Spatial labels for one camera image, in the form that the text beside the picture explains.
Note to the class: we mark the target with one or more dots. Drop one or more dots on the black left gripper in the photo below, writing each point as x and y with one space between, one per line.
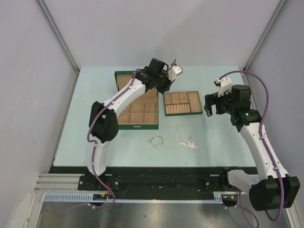
166 88

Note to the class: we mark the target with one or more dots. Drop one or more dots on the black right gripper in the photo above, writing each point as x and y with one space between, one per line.
213 99

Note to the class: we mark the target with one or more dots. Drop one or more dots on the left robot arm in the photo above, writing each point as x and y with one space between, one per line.
103 122

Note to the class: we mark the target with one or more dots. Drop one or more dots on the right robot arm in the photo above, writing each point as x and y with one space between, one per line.
274 188

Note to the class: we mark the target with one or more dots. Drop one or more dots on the green jewelry box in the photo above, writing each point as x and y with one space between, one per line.
142 113

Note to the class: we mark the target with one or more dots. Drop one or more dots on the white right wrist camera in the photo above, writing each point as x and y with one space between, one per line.
224 84

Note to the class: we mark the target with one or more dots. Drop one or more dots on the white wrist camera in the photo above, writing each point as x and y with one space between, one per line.
224 84
174 71

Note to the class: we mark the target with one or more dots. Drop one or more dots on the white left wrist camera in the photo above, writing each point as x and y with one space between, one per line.
174 71

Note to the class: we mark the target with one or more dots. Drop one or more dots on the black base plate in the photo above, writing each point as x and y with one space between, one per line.
143 180

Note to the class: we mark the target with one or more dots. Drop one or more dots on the aluminium frame post right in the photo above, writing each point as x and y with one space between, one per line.
268 28

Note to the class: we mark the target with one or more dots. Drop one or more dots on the aluminium frame post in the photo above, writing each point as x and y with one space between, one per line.
268 28
57 34

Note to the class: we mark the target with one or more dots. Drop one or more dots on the aluminium frame post left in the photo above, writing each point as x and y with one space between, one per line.
57 34

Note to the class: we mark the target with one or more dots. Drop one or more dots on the slotted cable duct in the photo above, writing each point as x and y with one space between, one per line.
197 197

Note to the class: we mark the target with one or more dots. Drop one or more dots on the aluminium front rail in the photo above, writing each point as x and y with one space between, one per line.
57 183

